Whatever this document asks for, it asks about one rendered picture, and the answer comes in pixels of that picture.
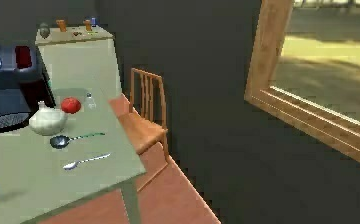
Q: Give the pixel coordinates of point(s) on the wooden chair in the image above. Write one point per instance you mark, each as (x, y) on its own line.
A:
(143, 125)

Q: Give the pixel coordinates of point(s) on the clear salt shaker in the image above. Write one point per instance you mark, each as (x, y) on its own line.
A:
(90, 101)

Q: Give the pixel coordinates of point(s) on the red tomato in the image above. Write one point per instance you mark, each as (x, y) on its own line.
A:
(70, 105)

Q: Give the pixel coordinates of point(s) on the white cabinet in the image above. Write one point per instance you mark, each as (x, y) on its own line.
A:
(81, 63)

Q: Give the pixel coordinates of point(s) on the silver spoon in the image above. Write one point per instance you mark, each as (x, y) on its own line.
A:
(75, 163)

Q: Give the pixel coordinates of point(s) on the pale green table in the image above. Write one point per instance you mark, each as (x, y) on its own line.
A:
(71, 173)

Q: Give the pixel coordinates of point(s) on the blue cup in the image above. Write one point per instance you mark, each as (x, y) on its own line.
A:
(93, 22)

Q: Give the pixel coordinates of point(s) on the orange pepper mill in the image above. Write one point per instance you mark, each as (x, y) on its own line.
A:
(61, 25)
(87, 25)

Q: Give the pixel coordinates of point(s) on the white round teapot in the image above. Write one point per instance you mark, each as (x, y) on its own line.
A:
(47, 120)

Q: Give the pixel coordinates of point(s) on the wooden framed window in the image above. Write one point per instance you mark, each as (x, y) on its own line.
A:
(321, 76)

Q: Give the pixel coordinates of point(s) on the grey round jar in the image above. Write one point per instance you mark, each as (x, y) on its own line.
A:
(44, 30)

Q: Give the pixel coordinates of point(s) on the black coffee machine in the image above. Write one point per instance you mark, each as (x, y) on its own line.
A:
(11, 96)

